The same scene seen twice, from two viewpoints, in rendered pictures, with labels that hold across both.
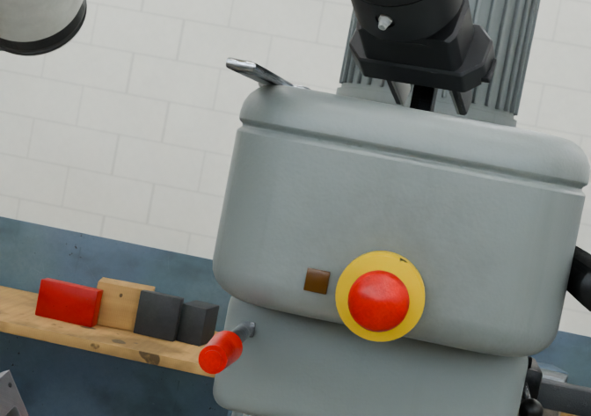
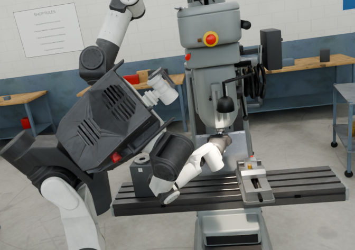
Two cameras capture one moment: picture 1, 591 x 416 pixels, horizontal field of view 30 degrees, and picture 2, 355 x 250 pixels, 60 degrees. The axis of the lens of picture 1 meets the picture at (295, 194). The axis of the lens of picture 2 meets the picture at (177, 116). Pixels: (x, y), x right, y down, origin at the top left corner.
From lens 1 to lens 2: 0.54 m
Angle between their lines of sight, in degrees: 15
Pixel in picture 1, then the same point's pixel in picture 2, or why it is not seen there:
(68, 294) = (130, 77)
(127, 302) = (145, 74)
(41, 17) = (140, 11)
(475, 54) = not seen: outside the picture
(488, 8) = not seen: outside the picture
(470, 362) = (229, 46)
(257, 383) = (194, 62)
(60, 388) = not seen: hidden behind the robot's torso
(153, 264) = (147, 64)
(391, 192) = (207, 20)
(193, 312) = not seen: hidden behind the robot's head
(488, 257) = (226, 26)
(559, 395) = (249, 51)
